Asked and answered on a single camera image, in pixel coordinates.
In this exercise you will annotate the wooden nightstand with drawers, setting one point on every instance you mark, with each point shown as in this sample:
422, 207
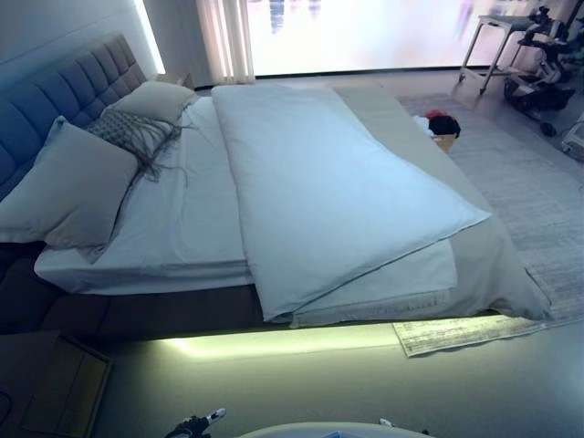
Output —
45, 378

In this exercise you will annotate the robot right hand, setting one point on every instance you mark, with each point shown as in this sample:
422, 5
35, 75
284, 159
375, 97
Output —
387, 422

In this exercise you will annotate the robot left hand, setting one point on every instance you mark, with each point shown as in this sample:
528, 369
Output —
194, 425

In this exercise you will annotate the mattress with white sheet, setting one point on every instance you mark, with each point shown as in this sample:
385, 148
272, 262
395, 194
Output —
191, 205

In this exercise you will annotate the brown upholstered bed frame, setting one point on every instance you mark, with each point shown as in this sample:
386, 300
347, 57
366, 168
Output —
137, 310

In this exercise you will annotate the light grey area rug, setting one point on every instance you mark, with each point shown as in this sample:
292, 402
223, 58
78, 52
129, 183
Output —
524, 205

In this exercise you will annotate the beige curtain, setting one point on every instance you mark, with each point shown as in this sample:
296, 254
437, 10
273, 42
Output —
228, 36

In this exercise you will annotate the white box device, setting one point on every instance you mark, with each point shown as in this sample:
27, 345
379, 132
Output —
574, 141

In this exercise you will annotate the large bright window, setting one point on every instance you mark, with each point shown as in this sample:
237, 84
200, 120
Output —
365, 32

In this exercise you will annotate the grey metal cart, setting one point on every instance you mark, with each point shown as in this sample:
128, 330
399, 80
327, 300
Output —
502, 19

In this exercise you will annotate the large beige pillow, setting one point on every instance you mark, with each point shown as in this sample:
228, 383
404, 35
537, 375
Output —
150, 100
68, 182

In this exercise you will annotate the red garment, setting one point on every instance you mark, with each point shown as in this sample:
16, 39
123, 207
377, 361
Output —
435, 112

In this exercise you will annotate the tufted upholstered headboard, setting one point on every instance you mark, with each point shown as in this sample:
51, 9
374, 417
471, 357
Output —
55, 91

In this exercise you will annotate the white duvet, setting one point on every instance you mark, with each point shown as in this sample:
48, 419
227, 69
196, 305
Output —
328, 182

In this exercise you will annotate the small wooden nightstand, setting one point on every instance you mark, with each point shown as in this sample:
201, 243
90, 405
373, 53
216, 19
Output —
175, 80

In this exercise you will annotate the patterned cushion with long fringe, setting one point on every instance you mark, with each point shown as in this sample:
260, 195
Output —
118, 125

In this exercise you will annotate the white garment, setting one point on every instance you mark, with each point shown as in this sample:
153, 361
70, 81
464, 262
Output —
422, 125

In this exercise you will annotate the beige fringed blanket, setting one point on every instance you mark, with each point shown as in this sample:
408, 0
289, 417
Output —
483, 255

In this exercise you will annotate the black wheeled machine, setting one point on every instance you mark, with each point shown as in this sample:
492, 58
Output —
534, 93

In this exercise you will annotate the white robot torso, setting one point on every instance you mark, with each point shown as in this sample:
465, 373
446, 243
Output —
310, 431

